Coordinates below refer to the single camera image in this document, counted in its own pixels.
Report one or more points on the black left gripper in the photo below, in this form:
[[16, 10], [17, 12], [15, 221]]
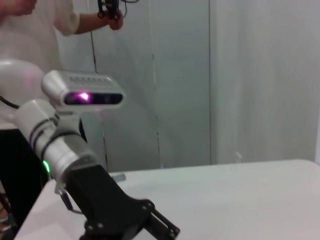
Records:
[[105, 207]]

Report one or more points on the black handheld controller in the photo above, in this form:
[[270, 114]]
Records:
[[111, 7]]

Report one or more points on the person bare forearm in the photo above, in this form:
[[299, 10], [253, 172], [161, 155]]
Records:
[[92, 25]]

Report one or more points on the person bare hand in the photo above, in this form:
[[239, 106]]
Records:
[[16, 7], [115, 22]]

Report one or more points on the person in white shirt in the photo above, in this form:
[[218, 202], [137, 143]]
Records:
[[32, 40]]

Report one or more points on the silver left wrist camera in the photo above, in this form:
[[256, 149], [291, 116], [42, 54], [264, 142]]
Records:
[[82, 85]]

